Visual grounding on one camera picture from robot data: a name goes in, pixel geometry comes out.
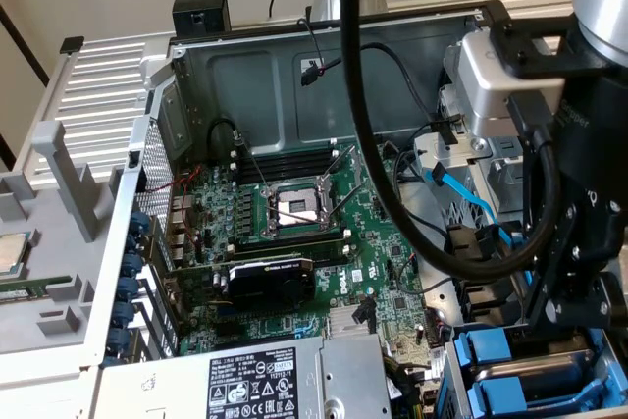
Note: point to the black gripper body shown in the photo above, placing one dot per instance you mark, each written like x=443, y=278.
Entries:
x=598, y=144

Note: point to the hard drive with blue caddy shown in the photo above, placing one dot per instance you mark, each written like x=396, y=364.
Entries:
x=454, y=384

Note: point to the silver metal drive cage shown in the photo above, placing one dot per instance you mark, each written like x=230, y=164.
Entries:
x=444, y=151

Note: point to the green motherboard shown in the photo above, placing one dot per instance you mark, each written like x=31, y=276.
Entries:
x=363, y=242

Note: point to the silver finned heatsink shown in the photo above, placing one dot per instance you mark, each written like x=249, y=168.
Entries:
x=341, y=321

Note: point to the black RAM slot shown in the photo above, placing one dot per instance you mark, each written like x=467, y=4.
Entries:
x=324, y=256
x=284, y=170
x=294, y=238
x=284, y=158

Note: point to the thin metal locking lever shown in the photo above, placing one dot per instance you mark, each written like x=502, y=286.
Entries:
x=252, y=164
x=338, y=163

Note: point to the metal CPU socket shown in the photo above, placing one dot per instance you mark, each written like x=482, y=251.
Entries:
x=294, y=208

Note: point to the black graphics card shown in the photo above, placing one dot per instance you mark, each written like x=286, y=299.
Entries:
x=275, y=286

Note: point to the open metal PC case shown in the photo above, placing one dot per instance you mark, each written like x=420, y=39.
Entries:
x=245, y=95

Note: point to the metal rear port block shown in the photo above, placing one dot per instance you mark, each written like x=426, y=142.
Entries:
x=179, y=237

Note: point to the silver power supply unit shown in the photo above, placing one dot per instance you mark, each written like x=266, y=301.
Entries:
x=172, y=389

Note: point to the blue slot retention clip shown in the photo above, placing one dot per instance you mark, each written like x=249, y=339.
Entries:
x=131, y=265
x=120, y=340
x=128, y=288
x=124, y=314
x=135, y=243
x=140, y=221

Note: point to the small black box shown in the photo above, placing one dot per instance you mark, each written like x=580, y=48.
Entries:
x=201, y=12

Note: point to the grey plastic parts rack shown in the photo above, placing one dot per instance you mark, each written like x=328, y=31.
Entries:
x=54, y=262

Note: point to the green RAM stick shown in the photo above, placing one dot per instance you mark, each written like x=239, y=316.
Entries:
x=29, y=289

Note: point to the silver CPU chip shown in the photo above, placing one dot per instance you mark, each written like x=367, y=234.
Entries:
x=10, y=252

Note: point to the black tripod leg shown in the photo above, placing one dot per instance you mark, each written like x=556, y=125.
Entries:
x=24, y=46

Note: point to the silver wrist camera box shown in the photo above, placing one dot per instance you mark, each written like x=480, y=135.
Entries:
x=486, y=85

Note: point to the black camera mounting bracket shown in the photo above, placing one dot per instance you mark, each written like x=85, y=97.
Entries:
x=505, y=41

